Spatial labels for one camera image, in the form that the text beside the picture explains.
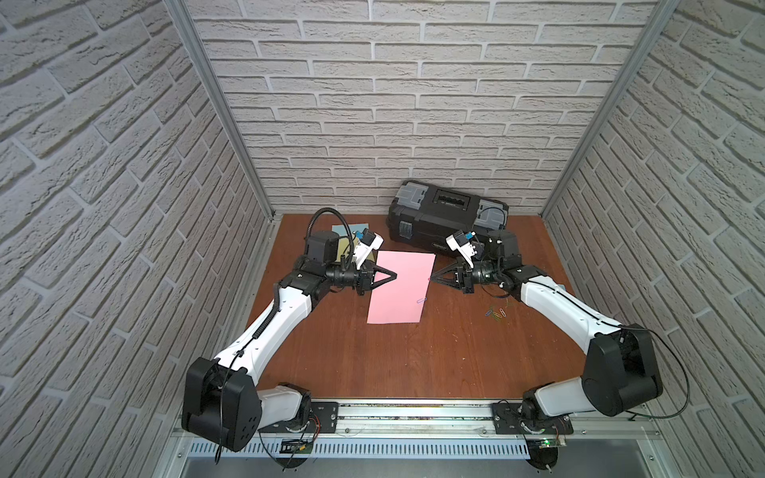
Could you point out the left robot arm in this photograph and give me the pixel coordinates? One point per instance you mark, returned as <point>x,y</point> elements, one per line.
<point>222,401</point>

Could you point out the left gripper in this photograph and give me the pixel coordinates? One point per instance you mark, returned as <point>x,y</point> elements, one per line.
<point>368,278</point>

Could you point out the black plastic toolbox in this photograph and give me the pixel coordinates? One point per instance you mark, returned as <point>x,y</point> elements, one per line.
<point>422,215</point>

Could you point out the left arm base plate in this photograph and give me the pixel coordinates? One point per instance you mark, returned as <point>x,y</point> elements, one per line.
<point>320,417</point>

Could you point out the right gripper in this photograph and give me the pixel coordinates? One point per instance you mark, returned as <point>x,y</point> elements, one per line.
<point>462,271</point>

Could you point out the light blue paper sheet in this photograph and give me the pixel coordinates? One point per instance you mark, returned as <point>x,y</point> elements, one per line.
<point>354,228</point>

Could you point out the paperclip on table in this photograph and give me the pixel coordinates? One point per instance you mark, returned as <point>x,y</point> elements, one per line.
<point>497,314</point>

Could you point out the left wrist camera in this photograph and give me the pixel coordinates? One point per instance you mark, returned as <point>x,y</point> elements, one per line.
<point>367,235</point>

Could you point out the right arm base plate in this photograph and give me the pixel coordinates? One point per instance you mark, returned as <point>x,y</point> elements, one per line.
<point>523,418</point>

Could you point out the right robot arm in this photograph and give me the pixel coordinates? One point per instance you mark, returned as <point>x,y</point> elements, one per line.
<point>621,369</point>

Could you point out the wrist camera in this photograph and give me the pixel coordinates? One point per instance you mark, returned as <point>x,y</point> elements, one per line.
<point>464,244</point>
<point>367,235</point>

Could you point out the aluminium front rail frame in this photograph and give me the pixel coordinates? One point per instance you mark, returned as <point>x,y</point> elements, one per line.
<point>424,429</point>

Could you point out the pink paper sheet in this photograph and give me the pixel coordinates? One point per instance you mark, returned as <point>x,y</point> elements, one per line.
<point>395,303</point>

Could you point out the yellow paper sheet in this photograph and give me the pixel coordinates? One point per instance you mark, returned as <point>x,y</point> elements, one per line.
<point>346,248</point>

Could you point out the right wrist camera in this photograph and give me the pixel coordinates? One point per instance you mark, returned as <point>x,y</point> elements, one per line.
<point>464,244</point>

